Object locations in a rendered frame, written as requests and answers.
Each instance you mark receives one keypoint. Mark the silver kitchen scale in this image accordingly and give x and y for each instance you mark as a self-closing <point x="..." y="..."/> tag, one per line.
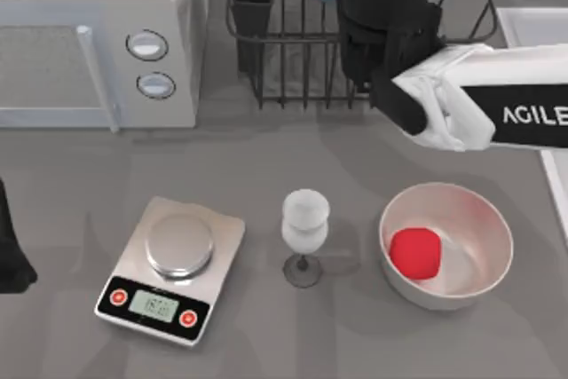
<point x="177" y="246"/>

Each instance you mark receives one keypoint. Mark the red rounded block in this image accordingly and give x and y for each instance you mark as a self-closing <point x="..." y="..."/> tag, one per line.
<point x="416" y="255"/>

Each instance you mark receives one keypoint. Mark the microwave oven door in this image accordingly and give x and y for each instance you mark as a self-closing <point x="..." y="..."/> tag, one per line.
<point x="40" y="68"/>

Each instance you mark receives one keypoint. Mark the frosted wine glass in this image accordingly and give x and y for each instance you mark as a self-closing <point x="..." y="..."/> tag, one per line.
<point x="305" y="223"/>

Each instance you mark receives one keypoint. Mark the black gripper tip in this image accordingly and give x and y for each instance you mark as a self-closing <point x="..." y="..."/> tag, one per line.
<point x="13" y="246"/>

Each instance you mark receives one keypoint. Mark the round grey microwave knob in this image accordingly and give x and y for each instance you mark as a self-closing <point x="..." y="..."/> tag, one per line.
<point x="155" y="85"/>
<point x="147" y="45"/>

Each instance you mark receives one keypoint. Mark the pale metal bowl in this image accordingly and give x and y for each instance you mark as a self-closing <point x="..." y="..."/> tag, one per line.
<point x="479" y="237"/>

